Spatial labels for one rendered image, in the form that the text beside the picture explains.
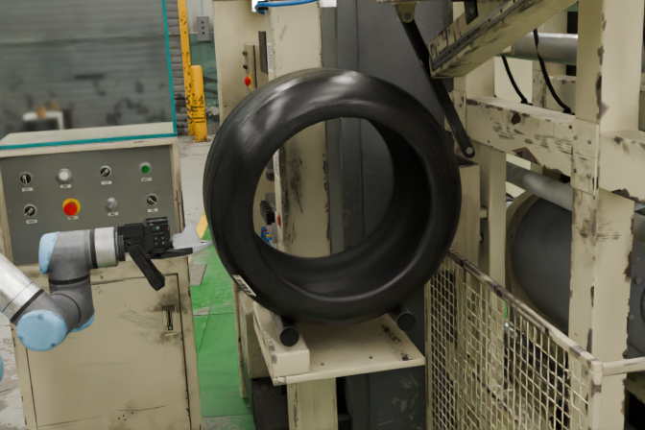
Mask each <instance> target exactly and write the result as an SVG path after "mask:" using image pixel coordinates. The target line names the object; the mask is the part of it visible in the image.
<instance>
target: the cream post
mask: <svg viewBox="0 0 645 430"><path fill-rule="evenodd" d="M268 1H269V2H270V3H274V2H286V1H296V0H268ZM264 16H265V24H266V40H267V42H268V43H272V60H273V72H271V71H269V64H268V73H269V81H270V80H272V79H274V78H277V77H279V76H281V75H284V74H287V73H290V72H294V71H298V70H301V69H307V68H316V67H323V62H322V40H321V18H320V1H317V2H312V3H307V4H301V5H295V6H285V7H269V10H268V11H265V13H264ZM276 152H277V159H278V176H279V180H278V178H277V177H276V176H275V203H276V219H277V216H278V215H280V220H281V226H279V225H277V236H278V249H279V250H280V251H283V252H286V253H289V254H292V255H296V256H301V257H322V256H328V255H330V238H329V216H328V194H327V172H326V149H325V127H324V121H322V122H320V123H317V124H315V125H312V126H310V127H308V128H306V129H304V130H302V131H300V132H298V133H297V134H295V135H294V136H292V137H291V138H290V139H289V140H287V141H286V142H285V143H284V144H283V145H282V146H281V147H280V148H279V149H278V150H277V151H276ZM287 399H288V415H289V430H338V416H337V394H336V377H333V378H326V379H320V380H313V381H306V382H299V383H293V384H287Z"/></svg>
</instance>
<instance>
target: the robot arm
mask: <svg viewBox="0 0 645 430"><path fill-rule="evenodd" d="M155 219H158V220H155ZM170 239H171V237H170V227H169V224H168V219H167V216H166V217H155V218H146V219H144V221H142V223H133V224H124V223H118V226H117V232H116V229H115V227H104V228H95V229H85V230H75V231H65V232H59V231H58V232H55V233H48V234H45V235H43V236H42V238H41V240H40V244H39V269H40V272H41V273H42V274H43V275H48V283H49V291H50V295H49V294H47V293H46V292H45V291H44V290H43V289H42V288H41V287H38V286H37V285H35V284H34V283H33V282H32V281H31V280H30V279H29V278H28V277H27V276H25V275H24V274H23V273H22V272H21V271H19V270H18V269H17V268H16V267H15V266H14V265H13V263H11V262H10V261H9V260H8V259H7V258H6V257H5V256H4V255H2V254H1V253H0V311H1V312H2V313H3V314H4V315H5V316H7V317H8V319H9V321H10V322H12V323H13V324H14V325H15V326H16V333H17V337H18V339H19V341H20V342H21V344H22V345H23V346H25V347H26V348H28V349H30V350H33V351H39V352H42V351H48V350H50V349H53V348H54V347H56V346H58V345H59V344H60V343H62V342H63V341H64V339H65V338H66V336H67V335H68V334H69V333H73V332H78V331H81V330H84V329H86V328H87V327H89V326H91V325H92V323H93V321H94V313H95V308H94V305H93V299H92V291H91V282H90V274H89V270H92V269H101V268H109V267H117V266H118V263H119V262H124V261H126V252H129V253H130V257H131V258H132V260H133V261H134V263H135V264H136V265H137V267H138V268H139V269H140V271H141V272H142V273H143V275H144V276H146V278H147V279H148V282H149V284H150V285H151V286H152V288H154V289H155V290H156V291H158V290H160V289H161V288H163V287H165V277H164V276H163V274H162V273H161V272H160V271H159V270H158V269H157V268H156V266H155V265H154V263H153V262H152V260H151V259H165V258H172V257H180V256H184V255H188V254H192V253H195V252H198V251H203V250H206V249H207V248H209V247H210V246H212V245H213V241H209V240H201V239H200V236H199V234H198V232H197V229H196V227H195V225H194V224H187V225H186V226H185V228H184V231H183V232H182V233H177V234H174V235H173V237H172V240H170ZM128 242H130V243H128Z"/></svg>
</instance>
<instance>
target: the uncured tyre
mask: <svg viewBox="0 0 645 430"><path fill-rule="evenodd" d="M348 117H349V118H362V119H367V120H368V121H369V122H370V123H371V124H372V125H373V126H374V127H375V128H376V130H377V131H378V132H379V134H380V135H381V137H382V139H383V140H384V142H385V144H386V146H387V149H388V152H389V155H390V158H391V163H392V168H393V185H392V191H391V196H390V199H389V202H388V204H387V207H386V209H385V211H384V213H383V215H382V217H381V219H380V220H379V222H378V223H377V225H376V226H375V227H374V228H373V230H372V231H371V232H370V233H369V234H368V235H367V236H366V237H365V238H363V239H362V240H361V241H360V242H358V243H357V244H355V245H354V246H352V247H350V248H348V249H347V250H344V251H341V252H338V253H335V254H331V255H328V256H322V257H301V256H296V255H292V254H289V253H286V252H283V251H280V250H278V249H276V248H274V247H272V246H271V245H269V244H268V243H267V242H265V241H264V240H263V239H262V238H261V237H260V236H259V235H258V234H257V233H256V232H255V231H254V225H253V202H254V196H255V191H256V188H257V184H258V182H259V180H260V177H261V175H262V173H263V171H264V169H265V167H266V166H267V164H268V162H269V161H270V159H271V158H272V157H273V155H274V154H275V152H276V151H277V150H278V149H279V148H280V147H281V146H282V145H283V144H284V143H285V142H286V141H287V140H289V139H290V138H291V137H292V136H294V135H295V134H297V133H298V132H300V131H302V130H304V129H306V128H308V127H310V126H312V125H315V124H317V123H320V122H322V121H326V120H330V119H336V118H348ZM461 205H462V185H461V176H460V171H459V166H458V162H457V159H456V156H455V154H454V151H453V149H452V146H451V144H450V142H449V140H448V138H447V136H446V134H445V132H444V130H443V128H442V126H441V125H440V123H439V122H438V120H437V119H436V118H435V116H434V115H433V114H432V113H431V112H430V110H429V109H428V108H427V107H426V106H425V105H424V104H423V103H421V102H420V101H419V100H418V99H417V98H416V97H414V96H413V95H412V94H410V93H409V92H407V91H406V90H404V89H402V88H401V87H399V86H397V85H395V84H392V83H390V82H388V81H385V80H382V79H380V78H376V77H374V76H370V75H367V74H363V73H359V72H355V71H351V70H347V69H342V68H333V67H316V68H307V69H301V70H298V71H294V72H290V73H287V74H284V75H281V76H279V77H277V78H274V79H272V80H270V81H268V82H266V83H264V84H262V85H260V86H259V87H257V88H256V89H255V90H254V91H253V92H251V93H250V94H249V95H248V96H246V97H245V98H244V99H243V100H242V101H241V102H240V103H239V104H238V105H237V106H236V107H235V108H234V109H233V110H232V111H231V113H230V114H229V115H228V116H227V118H226V119H225V121H224V122H223V124H222V125H221V127H220V128H219V129H218V131H217V133H216V135H215V137H214V139H213V141H212V144H211V146H210V149H209V152H208V155H207V158H206V162H205V166H204V171H203V207H204V212H205V217H206V220H207V223H208V227H209V230H210V234H211V238H212V241H213V244H214V247H215V250H216V252H217V254H218V256H219V258H220V260H221V262H222V264H223V266H224V267H225V269H226V271H227V273H228V274H229V276H230V277H231V278H232V280H233V281H234V282H235V283H236V284H237V285H238V287H239V288H240V289H241V290H242V291H243V292H244V293H245V294H246V295H248V294H247V293H246V292H245V290H244V289H243V288H242V287H241V286H240V284H239V283H238V282H237V281H236V280H235V278H234V277H233V276H232V275H240V276H241V277H242V279H243V280H244V281H245V282H246V283H247V285H248V286H249V287H250V288H251V290H252V291H253V292H254V293H255V294H256V296H252V295H248V296H249V297H250V298H251V299H253V300H254V301H255V302H257V303H258V304H260V305H261V306H263V307H264V308H266V309H268V310H270V311H272V312H274V313H276V314H277V315H279V316H281V317H284V318H286V319H289V320H292V321H295V322H298V323H306V324H311V325H318V326H341V325H350V324H355V323H362V322H365V321H369V320H372V319H374V318H377V317H379V316H382V315H384V314H386V313H388V312H390V311H392V310H394V309H396V307H398V306H399V305H401V304H402V303H404V302H405V301H407V300H408V299H410V298H411V297H412V296H413V295H415V294H416V293H417V292H418V291H419V290H420V289H421V288H422V287H423V286H424V285H425V284H426V283H427V282H428V281H429V280H430V278H431V277H432V276H433V275H434V273H435V272H436V271H437V269H438V268H439V266H440V265H441V263H442V262H443V260H444V259H445V257H446V255H447V253H448V251H449V249H450V247H451V244H452V242H453V239H454V237H455V234H456V230H457V227H458V224H459V219H460V213H461Z"/></svg>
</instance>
